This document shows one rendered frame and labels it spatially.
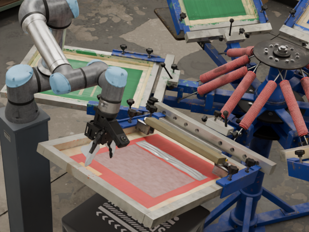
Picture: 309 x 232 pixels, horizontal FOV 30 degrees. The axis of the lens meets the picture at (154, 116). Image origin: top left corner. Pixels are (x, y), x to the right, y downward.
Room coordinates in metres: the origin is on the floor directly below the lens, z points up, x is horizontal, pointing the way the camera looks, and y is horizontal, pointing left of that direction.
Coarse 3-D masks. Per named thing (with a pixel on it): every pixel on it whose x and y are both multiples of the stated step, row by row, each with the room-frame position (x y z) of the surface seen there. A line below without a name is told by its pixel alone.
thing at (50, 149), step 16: (128, 128) 2.09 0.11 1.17; (48, 144) 1.73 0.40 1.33; (64, 144) 1.78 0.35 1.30; (80, 144) 1.85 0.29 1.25; (64, 160) 1.63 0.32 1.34; (80, 176) 1.57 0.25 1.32; (96, 176) 1.57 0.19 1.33; (112, 192) 1.48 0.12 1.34; (208, 192) 1.66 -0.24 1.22; (128, 208) 1.43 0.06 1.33; (144, 208) 1.43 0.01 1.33; (160, 208) 1.45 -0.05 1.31; (176, 208) 1.48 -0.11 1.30; (192, 208) 1.56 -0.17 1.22; (144, 224) 1.38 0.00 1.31
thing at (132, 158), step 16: (128, 144) 1.98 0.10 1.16; (160, 144) 2.07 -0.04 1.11; (176, 144) 2.11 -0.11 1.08; (80, 160) 1.72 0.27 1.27; (96, 160) 1.75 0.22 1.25; (112, 160) 1.79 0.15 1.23; (128, 160) 1.82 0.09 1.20; (144, 160) 1.86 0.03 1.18; (160, 160) 1.90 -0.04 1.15; (112, 176) 1.65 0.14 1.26
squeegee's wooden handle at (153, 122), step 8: (152, 120) 2.09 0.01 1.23; (160, 128) 2.04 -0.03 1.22; (168, 128) 2.04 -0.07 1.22; (168, 136) 2.01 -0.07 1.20; (176, 136) 1.99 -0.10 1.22; (184, 136) 2.01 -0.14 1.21; (184, 144) 1.96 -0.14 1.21; (192, 144) 1.94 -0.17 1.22; (200, 144) 1.97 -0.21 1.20; (200, 152) 1.91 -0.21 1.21; (208, 152) 1.89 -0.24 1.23; (216, 152) 1.93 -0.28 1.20; (216, 160) 1.86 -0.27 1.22; (224, 160) 1.90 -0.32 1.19
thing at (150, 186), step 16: (192, 160) 1.98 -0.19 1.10; (128, 176) 1.69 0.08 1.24; (144, 176) 1.72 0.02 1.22; (160, 176) 1.75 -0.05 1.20; (176, 176) 1.79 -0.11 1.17; (208, 176) 1.86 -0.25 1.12; (128, 192) 1.56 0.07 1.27; (144, 192) 1.59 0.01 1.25; (160, 192) 1.62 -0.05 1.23; (176, 192) 1.65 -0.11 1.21
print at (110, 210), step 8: (104, 208) 1.79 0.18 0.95; (112, 208) 1.79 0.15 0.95; (104, 216) 1.74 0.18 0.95; (112, 216) 1.74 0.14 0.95; (120, 216) 1.75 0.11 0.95; (128, 216) 1.75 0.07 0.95; (176, 216) 1.78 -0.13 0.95; (112, 224) 1.70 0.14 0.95; (120, 224) 1.70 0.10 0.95; (128, 224) 1.71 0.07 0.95; (136, 224) 1.71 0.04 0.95; (160, 224) 1.72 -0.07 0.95; (168, 224) 1.73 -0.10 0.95
